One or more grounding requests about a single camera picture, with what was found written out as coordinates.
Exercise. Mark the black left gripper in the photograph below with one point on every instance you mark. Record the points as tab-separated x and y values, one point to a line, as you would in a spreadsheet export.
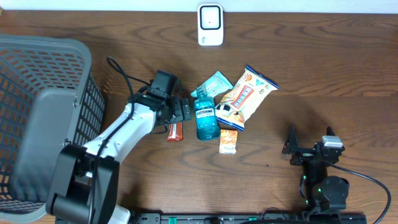
181	111

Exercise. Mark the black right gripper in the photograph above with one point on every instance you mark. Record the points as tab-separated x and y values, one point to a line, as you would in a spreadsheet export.
291	147

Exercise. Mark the light green wet wipes pack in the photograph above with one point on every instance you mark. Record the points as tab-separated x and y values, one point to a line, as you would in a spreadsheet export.
213	86

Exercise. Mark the long orange snack bar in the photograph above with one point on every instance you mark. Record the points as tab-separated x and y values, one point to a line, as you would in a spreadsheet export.
175	132

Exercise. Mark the teal Listerine mouthwash bottle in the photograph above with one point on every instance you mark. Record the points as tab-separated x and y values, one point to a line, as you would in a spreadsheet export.
204	108

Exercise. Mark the cream snack bag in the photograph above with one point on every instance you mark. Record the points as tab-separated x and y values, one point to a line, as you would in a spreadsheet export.
237	106

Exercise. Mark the small orange snack packet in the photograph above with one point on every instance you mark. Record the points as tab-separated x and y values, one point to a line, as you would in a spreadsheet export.
228	140

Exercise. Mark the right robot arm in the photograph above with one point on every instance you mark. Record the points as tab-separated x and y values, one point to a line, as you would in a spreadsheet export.
324	193

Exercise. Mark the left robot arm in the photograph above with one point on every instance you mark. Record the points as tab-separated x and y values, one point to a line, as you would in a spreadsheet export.
85	182

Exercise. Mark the white barcode scanner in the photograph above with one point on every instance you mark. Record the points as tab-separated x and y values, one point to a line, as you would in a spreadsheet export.
210	24

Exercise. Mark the grey plastic shopping basket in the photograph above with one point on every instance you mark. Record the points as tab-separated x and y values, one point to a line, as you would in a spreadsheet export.
49	99

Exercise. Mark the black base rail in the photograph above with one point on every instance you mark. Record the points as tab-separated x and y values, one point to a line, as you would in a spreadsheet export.
156	218

